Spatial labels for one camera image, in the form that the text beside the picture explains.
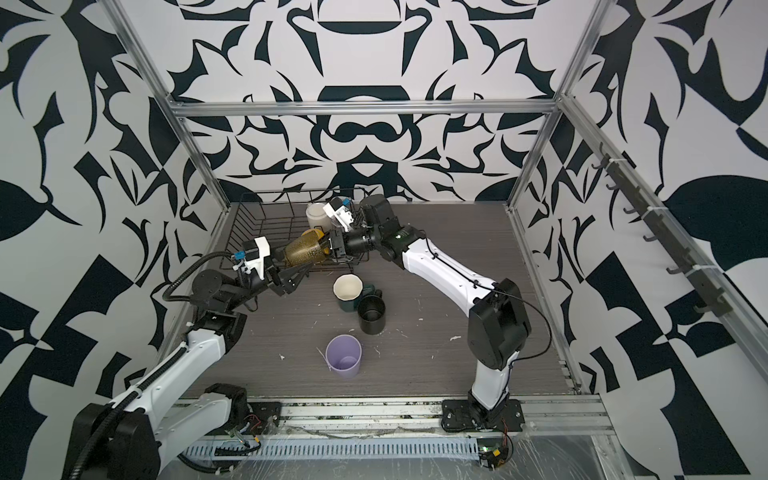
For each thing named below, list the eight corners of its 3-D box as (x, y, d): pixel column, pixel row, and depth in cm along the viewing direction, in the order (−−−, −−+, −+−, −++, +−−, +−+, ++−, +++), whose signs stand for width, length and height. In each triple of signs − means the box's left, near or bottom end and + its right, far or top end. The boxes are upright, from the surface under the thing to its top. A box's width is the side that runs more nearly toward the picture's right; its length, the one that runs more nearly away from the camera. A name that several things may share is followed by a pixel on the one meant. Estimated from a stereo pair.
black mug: (359, 334, 90) (357, 321, 83) (361, 301, 97) (359, 287, 89) (385, 334, 90) (385, 321, 83) (385, 301, 97) (385, 287, 89)
